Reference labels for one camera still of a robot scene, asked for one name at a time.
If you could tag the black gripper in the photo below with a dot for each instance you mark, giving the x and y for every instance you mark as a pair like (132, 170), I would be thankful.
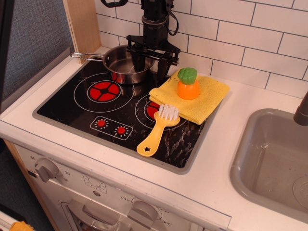
(153, 44)

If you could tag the small steel pot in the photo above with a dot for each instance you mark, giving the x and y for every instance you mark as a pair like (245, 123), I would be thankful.
(120, 63)

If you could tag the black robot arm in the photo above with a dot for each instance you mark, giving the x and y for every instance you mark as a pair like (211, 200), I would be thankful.
(156, 10)

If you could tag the yellow toy brush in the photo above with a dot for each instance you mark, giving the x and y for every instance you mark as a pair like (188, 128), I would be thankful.
(166, 116)

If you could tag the orange toy carrot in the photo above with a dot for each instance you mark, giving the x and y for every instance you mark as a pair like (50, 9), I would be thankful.
(188, 86)

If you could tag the yellow folded cloth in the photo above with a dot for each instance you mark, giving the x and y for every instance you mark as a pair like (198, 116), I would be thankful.
(195, 110)

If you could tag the black toy stove top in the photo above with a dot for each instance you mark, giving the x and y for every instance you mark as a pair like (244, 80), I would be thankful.
(93, 105)

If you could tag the grey left oven knob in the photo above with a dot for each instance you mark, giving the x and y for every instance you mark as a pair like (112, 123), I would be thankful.
(46, 169)

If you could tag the grey oven knob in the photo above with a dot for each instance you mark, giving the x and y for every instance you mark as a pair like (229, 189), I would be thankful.
(143, 213)
(46, 169)

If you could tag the grey right oven knob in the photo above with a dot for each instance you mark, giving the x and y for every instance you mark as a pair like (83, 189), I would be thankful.
(143, 213)

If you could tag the grey faucet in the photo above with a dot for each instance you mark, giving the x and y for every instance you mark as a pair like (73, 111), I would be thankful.
(301, 114)

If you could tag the grey sink basin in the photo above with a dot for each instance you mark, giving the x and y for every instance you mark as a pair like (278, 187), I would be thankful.
(270, 167)

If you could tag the white toy oven front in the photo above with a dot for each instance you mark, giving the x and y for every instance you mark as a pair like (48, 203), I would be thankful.
(75, 201)

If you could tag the wooden side post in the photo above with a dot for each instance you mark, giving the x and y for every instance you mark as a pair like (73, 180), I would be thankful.
(83, 24)

